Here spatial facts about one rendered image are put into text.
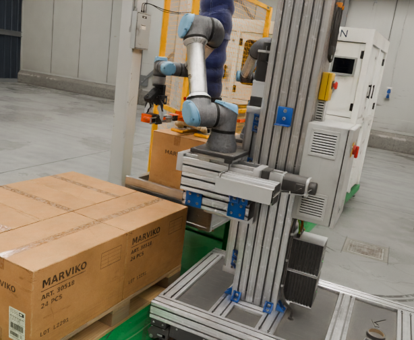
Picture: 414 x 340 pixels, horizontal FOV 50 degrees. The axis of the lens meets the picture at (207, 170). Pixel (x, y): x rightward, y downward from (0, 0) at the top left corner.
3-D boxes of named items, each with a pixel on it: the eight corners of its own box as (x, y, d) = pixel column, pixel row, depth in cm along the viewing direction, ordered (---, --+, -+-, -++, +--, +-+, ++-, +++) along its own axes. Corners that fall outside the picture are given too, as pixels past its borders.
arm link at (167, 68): (183, 63, 241) (176, 61, 250) (164, 60, 236) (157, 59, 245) (181, 77, 242) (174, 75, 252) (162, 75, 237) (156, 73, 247)
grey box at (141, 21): (143, 50, 385) (147, 14, 378) (148, 50, 383) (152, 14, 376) (129, 48, 368) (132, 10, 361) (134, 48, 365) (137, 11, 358)
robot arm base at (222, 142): (240, 150, 218) (243, 130, 215) (229, 154, 204) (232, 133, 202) (212, 144, 223) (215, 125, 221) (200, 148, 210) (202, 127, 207)
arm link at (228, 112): (240, 131, 209) (245, 103, 206) (215, 130, 203) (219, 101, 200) (228, 127, 219) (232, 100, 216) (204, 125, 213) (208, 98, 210)
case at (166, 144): (191, 173, 358) (197, 125, 349) (235, 185, 341) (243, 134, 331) (147, 187, 306) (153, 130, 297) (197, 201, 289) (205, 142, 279)
